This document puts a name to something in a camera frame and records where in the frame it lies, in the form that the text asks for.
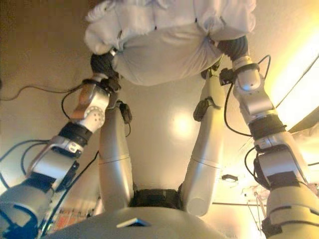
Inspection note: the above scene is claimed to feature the silver right robot leg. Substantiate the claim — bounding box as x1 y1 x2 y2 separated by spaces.
183 71 225 217

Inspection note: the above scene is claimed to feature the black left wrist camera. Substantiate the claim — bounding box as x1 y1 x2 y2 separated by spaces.
99 76 122 92

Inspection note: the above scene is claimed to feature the silver robot torso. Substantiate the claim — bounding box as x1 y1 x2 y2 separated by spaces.
42 206 252 239

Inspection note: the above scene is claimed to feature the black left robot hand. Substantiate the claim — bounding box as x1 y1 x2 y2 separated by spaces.
90 48 121 79

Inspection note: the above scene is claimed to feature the white fringed cushion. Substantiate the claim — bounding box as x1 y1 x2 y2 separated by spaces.
84 0 257 87

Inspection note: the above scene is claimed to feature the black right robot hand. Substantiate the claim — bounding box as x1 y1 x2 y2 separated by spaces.
216 34 250 62

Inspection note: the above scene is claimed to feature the silver robot leg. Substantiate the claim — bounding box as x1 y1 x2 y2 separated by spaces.
183 71 225 217
98 94 134 215

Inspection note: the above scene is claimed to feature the black floor cable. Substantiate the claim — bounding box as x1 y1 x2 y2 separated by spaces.
0 84 84 102

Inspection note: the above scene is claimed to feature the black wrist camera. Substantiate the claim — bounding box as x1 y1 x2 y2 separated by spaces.
99 76 122 92
219 68 236 87

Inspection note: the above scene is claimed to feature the black robot waist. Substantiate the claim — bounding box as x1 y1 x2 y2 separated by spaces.
128 188 186 210

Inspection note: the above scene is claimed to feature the silver left robot leg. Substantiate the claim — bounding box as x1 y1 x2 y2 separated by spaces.
98 94 134 215

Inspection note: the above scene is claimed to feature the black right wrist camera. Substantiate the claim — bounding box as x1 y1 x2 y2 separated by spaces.
219 68 236 87

